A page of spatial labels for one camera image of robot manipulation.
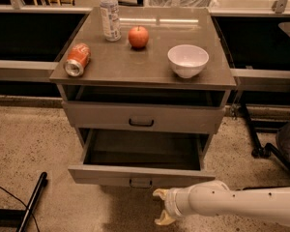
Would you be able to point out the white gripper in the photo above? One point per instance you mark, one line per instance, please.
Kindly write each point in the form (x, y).
(171, 203)

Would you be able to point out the grey drawer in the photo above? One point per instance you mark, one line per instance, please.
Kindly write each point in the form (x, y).
(142, 159)
(143, 117)

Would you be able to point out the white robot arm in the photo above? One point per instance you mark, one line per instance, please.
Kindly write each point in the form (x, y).
(215, 198)

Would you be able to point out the grey top drawer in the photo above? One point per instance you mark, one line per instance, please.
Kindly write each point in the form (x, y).
(143, 117)

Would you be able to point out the grey drawer cabinet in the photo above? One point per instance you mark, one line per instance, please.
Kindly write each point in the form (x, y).
(117, 73)

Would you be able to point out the black table leg with caster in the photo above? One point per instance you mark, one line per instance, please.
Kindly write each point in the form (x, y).
(258, 150)

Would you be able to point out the black office chair base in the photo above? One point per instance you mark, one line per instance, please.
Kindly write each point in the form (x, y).
(286, 152)

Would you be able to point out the white bowl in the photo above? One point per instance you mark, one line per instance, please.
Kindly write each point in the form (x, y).
(187, 60)

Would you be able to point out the black stand leg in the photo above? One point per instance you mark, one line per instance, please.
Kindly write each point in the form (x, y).
(19, 219)

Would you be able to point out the red apple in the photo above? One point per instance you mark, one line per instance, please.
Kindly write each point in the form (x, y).
(138, 36)

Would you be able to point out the red soda can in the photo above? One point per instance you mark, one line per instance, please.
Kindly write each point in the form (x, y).
(77, 60)

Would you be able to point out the clear plastic water bottle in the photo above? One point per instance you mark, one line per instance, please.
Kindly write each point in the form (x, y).
(110, 20)

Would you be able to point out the metal railing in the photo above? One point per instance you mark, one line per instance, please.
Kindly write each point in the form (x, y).
(40, 70)

